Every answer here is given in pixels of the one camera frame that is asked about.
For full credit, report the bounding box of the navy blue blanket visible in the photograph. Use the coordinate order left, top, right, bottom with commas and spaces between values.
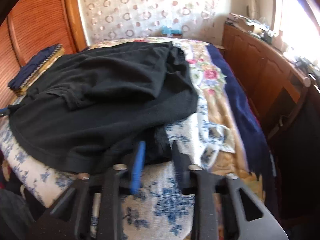
209, 44, 278, 220

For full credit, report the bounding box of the wooden slatted wardrobe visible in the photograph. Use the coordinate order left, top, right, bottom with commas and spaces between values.
0, 0, 88, 105

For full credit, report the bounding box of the dark grey cloth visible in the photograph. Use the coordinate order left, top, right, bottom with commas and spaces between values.
0, 189, 35, 240

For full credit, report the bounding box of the black chair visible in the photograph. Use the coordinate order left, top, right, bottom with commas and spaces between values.
270, 75, 320, 230

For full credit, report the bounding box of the circle-patterned sheer curtain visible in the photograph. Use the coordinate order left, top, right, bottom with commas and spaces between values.
75, 0, 225, 44

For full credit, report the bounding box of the blue floral white cloth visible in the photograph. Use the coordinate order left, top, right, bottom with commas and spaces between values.
0, 120, 235, 240

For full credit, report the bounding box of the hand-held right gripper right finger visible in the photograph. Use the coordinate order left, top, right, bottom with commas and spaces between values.
172, 141, 288, 240

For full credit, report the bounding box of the blue plastic bag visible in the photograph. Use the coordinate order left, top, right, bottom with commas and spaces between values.
161, 26, 182, 34

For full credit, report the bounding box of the folded mustard patterned cloth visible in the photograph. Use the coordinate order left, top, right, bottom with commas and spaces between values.
15, 47, 65, 96

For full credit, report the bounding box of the folded navy cloth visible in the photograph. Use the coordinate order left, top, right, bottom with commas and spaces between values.
7, 44, 63, 90

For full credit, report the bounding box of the pink floral quilt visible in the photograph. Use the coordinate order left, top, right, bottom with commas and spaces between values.
89, 37, 265, 200

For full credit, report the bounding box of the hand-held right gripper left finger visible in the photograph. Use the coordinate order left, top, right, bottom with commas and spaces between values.
27, 141, 147, 240

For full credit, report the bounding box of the low wooden cabinet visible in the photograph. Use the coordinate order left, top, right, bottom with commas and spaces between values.
221, 21, 313, 140

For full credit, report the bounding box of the black t-shirt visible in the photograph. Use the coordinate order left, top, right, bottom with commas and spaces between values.
7, 41, 199, 174

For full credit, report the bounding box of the pile of fabrics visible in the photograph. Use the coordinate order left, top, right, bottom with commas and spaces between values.
226, 12, 285, 45

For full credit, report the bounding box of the wooden-framed window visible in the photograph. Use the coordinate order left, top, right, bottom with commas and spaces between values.
272, 0, 320, 70

